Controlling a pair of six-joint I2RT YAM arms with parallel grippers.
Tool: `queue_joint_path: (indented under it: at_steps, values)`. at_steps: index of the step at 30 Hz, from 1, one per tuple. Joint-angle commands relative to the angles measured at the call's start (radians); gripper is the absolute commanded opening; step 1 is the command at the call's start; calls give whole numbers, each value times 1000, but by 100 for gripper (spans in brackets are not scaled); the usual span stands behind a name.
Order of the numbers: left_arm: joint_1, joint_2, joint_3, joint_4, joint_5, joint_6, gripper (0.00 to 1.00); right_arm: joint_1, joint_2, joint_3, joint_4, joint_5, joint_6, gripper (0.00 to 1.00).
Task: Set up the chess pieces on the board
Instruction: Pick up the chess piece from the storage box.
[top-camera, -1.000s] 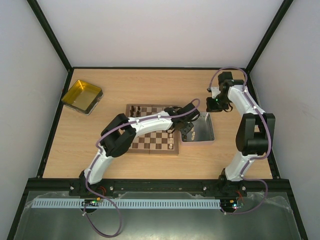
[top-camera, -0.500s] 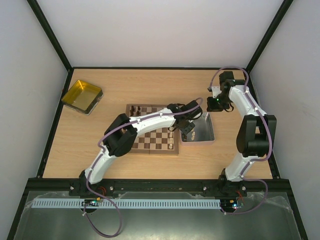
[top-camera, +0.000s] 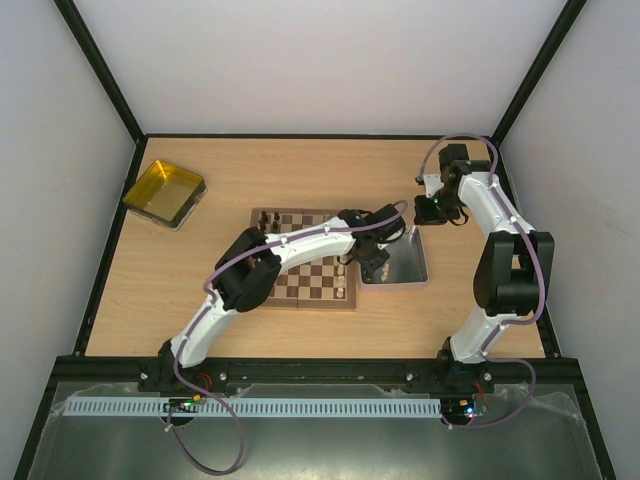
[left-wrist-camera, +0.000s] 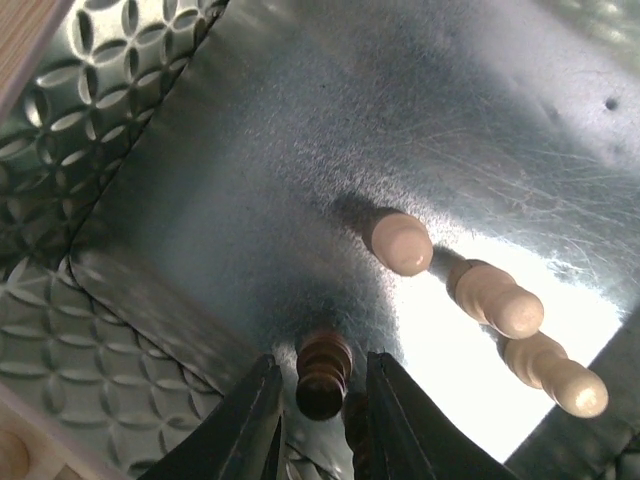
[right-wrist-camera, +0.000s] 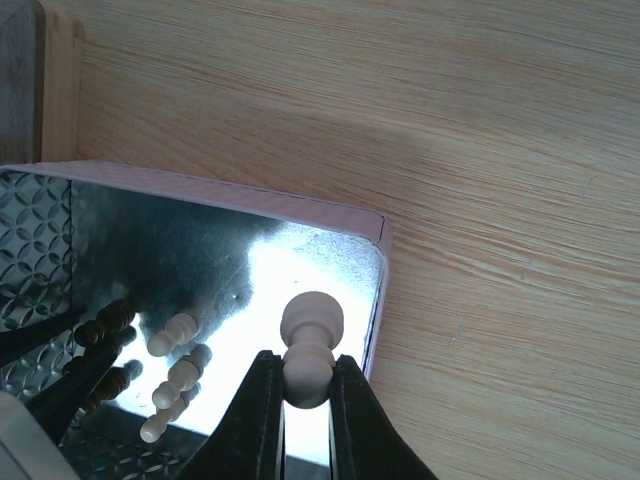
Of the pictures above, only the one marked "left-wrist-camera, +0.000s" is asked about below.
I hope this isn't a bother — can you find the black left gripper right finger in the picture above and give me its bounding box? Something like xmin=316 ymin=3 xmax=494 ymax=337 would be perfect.
xmin=366 ymin=352 xmax=516 ymax=480

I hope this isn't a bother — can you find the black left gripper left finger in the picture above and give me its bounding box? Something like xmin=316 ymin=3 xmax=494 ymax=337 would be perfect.
xmin=144 ymin=354 xmax=284 ymax=480

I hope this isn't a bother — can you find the pink metal tin tray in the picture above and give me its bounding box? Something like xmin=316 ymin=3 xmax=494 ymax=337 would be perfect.
xmin=1 ymin=1 xmax=639 ymax=479

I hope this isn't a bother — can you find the dark pawn in tray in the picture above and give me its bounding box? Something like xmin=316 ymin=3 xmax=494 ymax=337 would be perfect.
xmin=342 ymin=392 xmax=371 ymax=480
xmin=295 ymin=331 xmax=353 ymax=421

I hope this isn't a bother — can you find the white pawn in tray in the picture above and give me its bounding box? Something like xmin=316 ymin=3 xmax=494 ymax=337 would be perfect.
xmin=446 ymin=259 xmax=544 ymax=339
xmin=371 ymin=213 xmax=434 ymax=277
xmin=503 ymin=332 xmax=609 ymax=418

